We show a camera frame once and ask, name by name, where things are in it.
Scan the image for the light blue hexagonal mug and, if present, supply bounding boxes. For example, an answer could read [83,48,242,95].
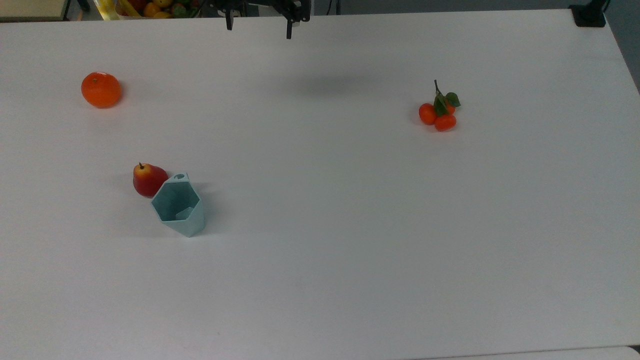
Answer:
[150,172,206,238]

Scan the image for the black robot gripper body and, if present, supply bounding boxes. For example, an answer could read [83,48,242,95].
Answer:
[207,0,311,24]

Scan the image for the pale wooden board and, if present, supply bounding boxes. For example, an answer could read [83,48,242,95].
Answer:
[0,0,70,22]

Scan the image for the large orange fruit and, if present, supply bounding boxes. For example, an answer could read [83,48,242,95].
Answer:
[81,71,122,109]

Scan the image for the black table clamp mount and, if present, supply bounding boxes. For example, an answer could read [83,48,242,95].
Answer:
[569,0,611,28]

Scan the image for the red yellow pear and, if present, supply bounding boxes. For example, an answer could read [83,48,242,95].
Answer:
[132,162,170,199]

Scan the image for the small tangerines with leaves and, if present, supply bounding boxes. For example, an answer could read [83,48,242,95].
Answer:
[418,79,462,133]

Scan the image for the yellow white plastic bag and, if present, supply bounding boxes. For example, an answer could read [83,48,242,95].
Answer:
[95,0,121,21]

